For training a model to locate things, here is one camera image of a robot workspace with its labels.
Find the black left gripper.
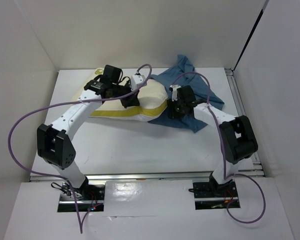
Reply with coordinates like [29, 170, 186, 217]
[111, 79, 140, 109]

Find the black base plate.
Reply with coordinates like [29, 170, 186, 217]
[188, 181, 241, 210]
[51, 182, 106, 213]

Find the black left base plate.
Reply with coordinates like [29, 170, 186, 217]
[51, 182, 106, 213]

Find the aluminium front rail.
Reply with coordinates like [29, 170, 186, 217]
[29, 169, 265, 182]

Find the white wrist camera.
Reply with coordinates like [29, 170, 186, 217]
[169, 84, 181, 102]
[130, 72, 146, 91]

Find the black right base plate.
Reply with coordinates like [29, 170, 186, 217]
[188, 181, 241, 210]

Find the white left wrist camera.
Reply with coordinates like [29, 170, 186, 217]
[130, 72, 146, 91]

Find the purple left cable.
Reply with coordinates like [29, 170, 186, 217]
[7, 63, 152, 234]

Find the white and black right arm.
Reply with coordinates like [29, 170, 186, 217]
[167, 84, 258, 198]

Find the black vertical corner post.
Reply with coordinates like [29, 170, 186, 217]
[232, 0, 269, 71]

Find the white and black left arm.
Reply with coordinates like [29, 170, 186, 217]
[37, 65, 146, 200]

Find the blue fabric pillowcase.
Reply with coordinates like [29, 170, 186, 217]
[149, 54, 225, 133]

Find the cream pillow with yellow band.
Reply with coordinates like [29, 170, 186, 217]
[74, 64, 168, 122]

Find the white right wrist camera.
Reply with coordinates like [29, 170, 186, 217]
[169, 84, 181, 102]

